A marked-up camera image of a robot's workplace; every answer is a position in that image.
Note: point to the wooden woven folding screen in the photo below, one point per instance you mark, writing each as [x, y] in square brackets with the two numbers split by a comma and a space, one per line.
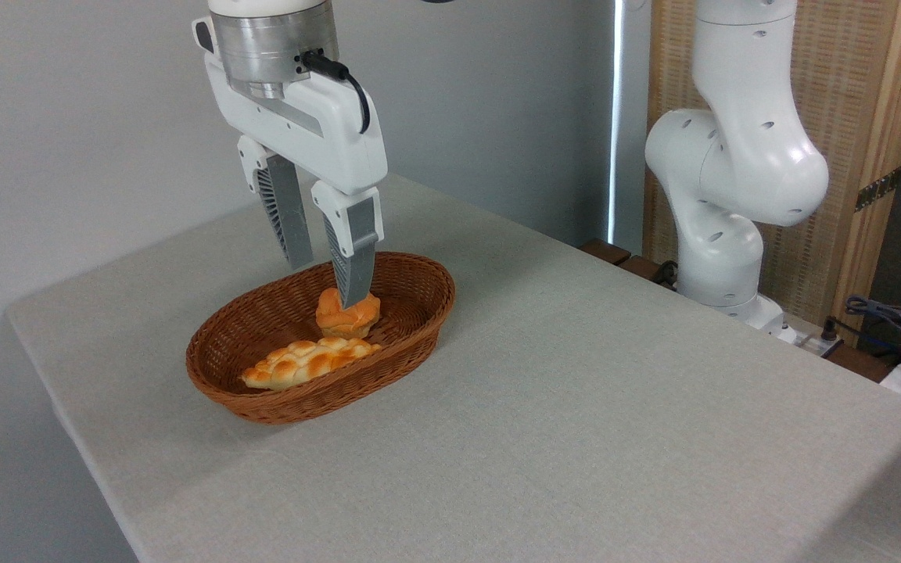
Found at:
[849, 94]

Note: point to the orange croissant bread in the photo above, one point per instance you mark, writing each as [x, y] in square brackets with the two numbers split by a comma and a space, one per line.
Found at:
[337, 317]

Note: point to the brown wooden base board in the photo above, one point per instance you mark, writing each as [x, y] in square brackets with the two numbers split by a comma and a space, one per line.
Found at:
[605, 251]

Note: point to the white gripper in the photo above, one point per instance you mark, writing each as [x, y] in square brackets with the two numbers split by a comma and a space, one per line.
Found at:
[325, 133]

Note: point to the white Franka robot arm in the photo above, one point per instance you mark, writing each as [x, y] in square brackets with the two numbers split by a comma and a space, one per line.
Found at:
[732, 180]

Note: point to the grey tablecloth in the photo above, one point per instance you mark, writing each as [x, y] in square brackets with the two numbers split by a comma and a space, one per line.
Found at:
[576, 407]

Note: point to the braided golden bread loaf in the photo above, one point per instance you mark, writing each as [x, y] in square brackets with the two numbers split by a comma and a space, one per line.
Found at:
[302, 361]

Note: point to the brown wicker basket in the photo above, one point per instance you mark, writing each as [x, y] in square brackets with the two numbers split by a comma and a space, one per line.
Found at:
[263, 317]

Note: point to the metal screen hinge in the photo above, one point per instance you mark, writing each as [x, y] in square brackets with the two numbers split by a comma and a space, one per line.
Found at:
[878, 189]

